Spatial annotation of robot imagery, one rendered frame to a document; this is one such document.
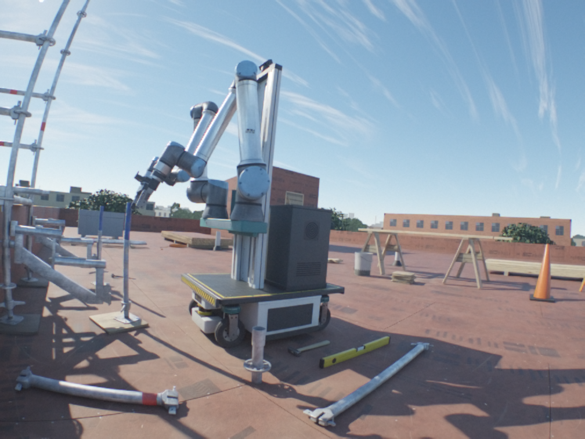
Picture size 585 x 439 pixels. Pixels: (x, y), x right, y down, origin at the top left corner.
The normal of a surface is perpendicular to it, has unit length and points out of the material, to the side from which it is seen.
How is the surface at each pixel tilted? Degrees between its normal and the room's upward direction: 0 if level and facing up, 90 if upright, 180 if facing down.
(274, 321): 90
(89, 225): 90
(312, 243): 90
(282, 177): 90
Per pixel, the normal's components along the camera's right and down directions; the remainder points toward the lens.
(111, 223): 0.69, 0.04
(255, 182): 0.24, 0.08
